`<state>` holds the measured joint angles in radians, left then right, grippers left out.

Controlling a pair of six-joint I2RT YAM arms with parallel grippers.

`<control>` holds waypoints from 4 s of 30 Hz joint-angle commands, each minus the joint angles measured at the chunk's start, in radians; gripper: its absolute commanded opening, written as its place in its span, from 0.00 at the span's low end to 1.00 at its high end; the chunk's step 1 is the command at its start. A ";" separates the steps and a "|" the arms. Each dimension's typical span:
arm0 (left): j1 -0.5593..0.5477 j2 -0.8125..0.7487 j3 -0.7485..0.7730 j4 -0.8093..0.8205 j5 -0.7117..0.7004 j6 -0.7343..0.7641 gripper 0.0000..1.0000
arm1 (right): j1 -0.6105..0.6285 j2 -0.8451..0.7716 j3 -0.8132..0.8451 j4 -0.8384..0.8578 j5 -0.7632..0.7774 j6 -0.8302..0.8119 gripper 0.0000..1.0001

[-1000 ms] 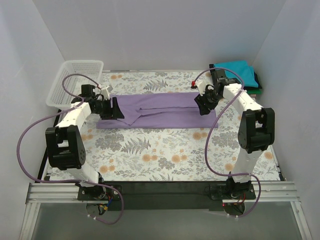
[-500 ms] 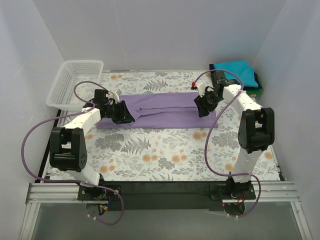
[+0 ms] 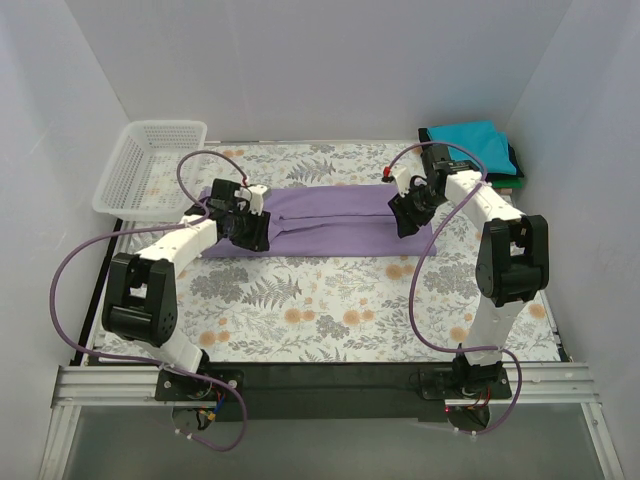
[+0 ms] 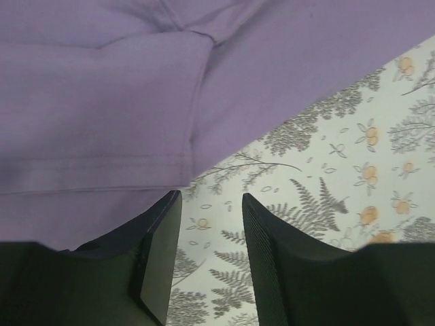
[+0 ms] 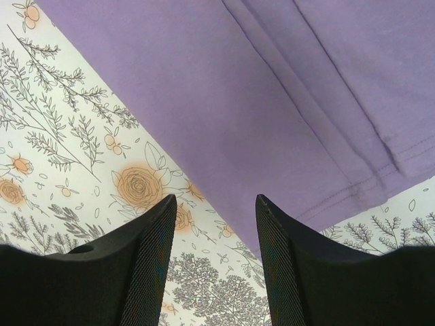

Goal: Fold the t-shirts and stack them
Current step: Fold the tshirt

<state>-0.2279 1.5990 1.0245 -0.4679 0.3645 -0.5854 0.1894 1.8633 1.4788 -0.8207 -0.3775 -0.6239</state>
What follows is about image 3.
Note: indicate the purple t shirt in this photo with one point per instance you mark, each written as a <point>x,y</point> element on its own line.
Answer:
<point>331,221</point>

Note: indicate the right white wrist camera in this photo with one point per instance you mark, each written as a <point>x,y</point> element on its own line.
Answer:
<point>399,176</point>

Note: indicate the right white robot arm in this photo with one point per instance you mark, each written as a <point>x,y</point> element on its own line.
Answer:
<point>512,264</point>

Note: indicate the green folded t shirt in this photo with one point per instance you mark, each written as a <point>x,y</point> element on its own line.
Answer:
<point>507,184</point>

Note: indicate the black folded t shirt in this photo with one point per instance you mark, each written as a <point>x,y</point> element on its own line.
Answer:
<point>423,137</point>

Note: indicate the teal folded t shirt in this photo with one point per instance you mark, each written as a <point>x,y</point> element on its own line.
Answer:
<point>480,138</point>

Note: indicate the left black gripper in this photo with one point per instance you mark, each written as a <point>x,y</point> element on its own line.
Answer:
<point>255,230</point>

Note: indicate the white plastic basket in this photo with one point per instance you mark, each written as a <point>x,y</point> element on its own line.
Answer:
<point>142,180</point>

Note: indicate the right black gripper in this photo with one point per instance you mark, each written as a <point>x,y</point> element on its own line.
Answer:
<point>406,214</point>

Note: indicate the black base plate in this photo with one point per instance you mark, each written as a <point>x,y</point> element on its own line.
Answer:
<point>330,391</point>

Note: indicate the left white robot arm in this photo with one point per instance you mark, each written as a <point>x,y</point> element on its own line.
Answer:
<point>141,304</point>

